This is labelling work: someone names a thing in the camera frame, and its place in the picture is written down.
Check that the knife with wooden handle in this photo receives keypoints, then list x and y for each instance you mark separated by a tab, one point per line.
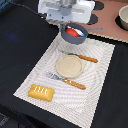
82	57

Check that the yellow bread loaf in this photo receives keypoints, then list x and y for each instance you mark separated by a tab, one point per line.
41	92

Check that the brown stove top board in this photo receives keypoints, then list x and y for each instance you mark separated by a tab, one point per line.
106	25

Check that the white and blue fish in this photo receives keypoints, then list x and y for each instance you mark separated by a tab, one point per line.
78	31

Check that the red tomato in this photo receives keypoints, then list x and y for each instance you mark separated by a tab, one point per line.
72	32

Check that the white woven placemat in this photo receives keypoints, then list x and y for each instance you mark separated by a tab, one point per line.
70	103

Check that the grey saucepan with handle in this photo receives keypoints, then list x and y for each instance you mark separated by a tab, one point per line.
72	39

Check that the black burner disc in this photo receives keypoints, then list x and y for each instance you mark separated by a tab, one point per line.
93	19

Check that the black burner under saucepan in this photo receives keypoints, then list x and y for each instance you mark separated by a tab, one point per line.
98	5

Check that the beige bowl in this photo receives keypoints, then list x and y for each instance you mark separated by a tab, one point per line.
123	14

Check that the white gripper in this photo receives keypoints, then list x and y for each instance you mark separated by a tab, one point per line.
64	11

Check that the beige round plate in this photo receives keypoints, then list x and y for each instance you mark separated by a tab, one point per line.
69	66

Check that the fork with wooden handle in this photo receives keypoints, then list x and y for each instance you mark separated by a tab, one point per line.
67	81

